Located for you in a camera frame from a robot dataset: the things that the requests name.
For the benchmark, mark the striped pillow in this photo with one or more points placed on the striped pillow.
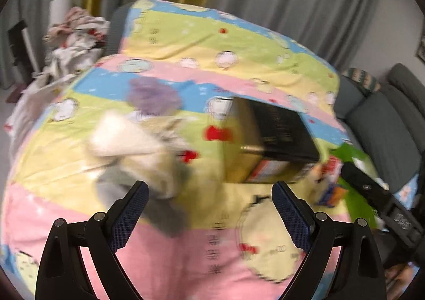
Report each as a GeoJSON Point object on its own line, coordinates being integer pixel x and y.
{"type": "Point", "coordinates": [363, 80]}

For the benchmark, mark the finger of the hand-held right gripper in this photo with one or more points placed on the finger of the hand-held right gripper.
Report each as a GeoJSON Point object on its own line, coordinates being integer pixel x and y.
{"type": "Point", "coordinates": [362, 183]}

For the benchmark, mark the blue elephant plush toy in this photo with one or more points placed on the blue elephant plush toy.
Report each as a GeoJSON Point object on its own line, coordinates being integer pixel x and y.
{"type": "Point", "coordinates": [152, 94]}

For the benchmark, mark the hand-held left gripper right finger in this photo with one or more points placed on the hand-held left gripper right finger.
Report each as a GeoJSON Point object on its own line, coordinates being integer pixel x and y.
{"type": "Point", "coordinates": [292, 213]}

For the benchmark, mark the black stand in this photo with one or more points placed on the black stand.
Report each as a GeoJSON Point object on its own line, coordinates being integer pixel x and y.
{"type": "Point", "coordinates": [16, 37]}

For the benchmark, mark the red white patterned packet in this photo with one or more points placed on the red white patterned packet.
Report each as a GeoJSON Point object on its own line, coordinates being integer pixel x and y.
{"type": "Point", "coordinates": [330, 167]}

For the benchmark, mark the blue floral cloth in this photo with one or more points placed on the blue floral cloth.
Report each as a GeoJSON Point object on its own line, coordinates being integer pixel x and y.
{"type": "Point", "coordinates": [413, 183]}

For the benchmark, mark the orange blue packet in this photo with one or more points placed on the orange blue packet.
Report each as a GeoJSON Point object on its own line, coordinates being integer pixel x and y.
{"type": "Point", "coordinates": [332, 195]}

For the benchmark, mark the black gold tin box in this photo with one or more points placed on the black gold tin box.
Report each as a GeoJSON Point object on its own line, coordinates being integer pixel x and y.
{"type": "Point", "coordinates": [275, 127]}

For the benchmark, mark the green cardboard box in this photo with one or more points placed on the green cardboard box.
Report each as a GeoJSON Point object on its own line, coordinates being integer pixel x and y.
{"type": "Point", "coordinates": [355, 154]}

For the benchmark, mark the grey cream plush toy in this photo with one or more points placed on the grey cream plush toy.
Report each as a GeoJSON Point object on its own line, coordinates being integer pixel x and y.
{"type": "Point", "coordinates": [132, 154]}

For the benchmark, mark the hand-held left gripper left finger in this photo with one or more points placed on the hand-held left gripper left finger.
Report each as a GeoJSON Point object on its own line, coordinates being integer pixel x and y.
{"type": "Point", "coordinates": [131, 210]}

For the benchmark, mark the grey sofa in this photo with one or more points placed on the grey sofa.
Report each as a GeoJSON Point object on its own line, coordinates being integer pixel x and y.
{"type": "Point", "coordinates": [375, 120]}

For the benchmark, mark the pile of clothes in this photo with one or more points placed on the pile of clothes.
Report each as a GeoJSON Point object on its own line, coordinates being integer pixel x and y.
{"type": "Point", "coordinates": [76, 41]}

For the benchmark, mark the white cloth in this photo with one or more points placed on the white cloth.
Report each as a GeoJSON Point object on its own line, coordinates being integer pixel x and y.
{"type": "Point", "coordinates": [33, 97]}

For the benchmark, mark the grey padded chair back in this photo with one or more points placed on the grey padded chair back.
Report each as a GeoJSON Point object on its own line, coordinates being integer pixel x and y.
{"type": "Point", "coordinates": [116, 31]}

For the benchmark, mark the white cylinder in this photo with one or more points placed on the white cylinder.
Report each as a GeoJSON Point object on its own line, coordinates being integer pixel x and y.
{"type": "Point", "coordinates": [59, 11]}

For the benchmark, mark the pastel cartoon printed blanket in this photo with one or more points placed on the pastel cartoon printed blanket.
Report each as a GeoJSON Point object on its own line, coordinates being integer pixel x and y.
{"type": "Point", "coordinates": [199, 37]}

